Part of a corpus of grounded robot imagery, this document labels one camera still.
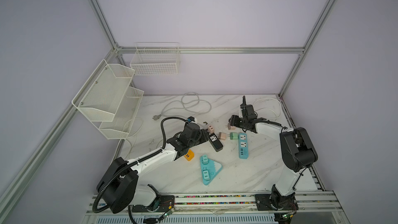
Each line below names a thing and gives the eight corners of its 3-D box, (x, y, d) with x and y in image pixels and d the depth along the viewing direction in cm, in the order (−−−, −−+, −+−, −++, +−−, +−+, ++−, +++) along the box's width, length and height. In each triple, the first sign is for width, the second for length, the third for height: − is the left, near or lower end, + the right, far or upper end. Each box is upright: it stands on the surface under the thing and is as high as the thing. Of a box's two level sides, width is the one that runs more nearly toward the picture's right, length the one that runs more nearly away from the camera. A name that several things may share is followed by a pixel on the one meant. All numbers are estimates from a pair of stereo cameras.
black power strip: (216, 152, 93) (216, 149, 90) (207, 138, 99) (207, 135, 96) (223, 148, 95) (223, 145, 92) (213, 135, 101) (214, 132, 98)
